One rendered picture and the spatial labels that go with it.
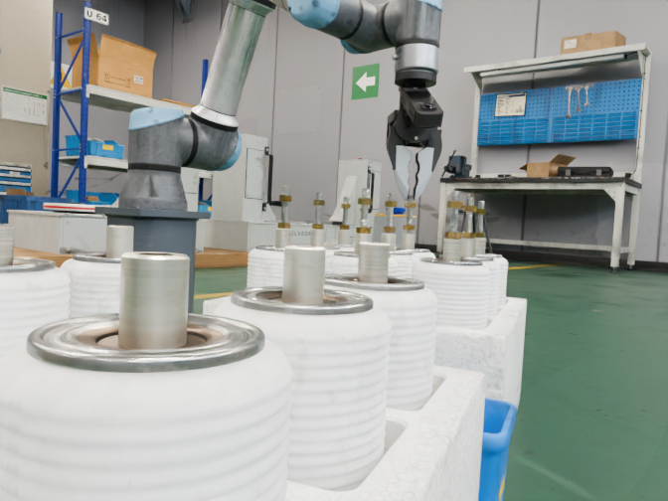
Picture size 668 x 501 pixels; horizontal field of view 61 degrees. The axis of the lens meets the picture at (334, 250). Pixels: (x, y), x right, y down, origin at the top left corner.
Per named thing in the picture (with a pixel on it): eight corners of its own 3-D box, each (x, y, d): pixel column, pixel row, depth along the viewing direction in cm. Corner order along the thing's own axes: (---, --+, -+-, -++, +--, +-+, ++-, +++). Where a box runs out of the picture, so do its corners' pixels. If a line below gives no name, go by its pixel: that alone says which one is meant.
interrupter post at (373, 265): (350, 287, 40) (353, 242, 40) (362, 284, 43) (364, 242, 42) (383, 291, 39) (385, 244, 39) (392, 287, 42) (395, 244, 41)
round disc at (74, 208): (31, 211, 280) (32, 200, 280) (89, 213, 304) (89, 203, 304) (61, 213, 261) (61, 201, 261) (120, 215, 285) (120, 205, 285)
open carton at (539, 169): (536, 183, 542) (537, 159, 541) (575, 182, 510) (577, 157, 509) (517, 180, 523) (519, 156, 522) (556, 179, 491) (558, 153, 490)
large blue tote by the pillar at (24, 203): (-5, 237, 486) (-4, 194, 484) (42, 237, 520) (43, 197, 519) (26, 241, 459) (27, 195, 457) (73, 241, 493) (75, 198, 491)
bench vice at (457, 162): (458, 181, 548) (459, 155, 547) (474, 181, 537) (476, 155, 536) (437, 177, 516) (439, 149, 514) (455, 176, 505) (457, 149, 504)
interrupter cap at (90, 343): (-32, 358, 17) (-32, 335, 17) (141, 321, 24) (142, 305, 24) (171, 400, 14) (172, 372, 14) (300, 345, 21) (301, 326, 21)
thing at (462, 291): (481, 399, 74) (490, 263, 73) (481, 423, 65) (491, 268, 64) (409, 390, 77) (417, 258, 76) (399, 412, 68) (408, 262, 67)
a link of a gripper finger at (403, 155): (401, 201, 101) (406, 149, 100) (409, 200, 95) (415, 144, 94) (384, 199, 100) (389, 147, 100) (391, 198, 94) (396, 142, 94)
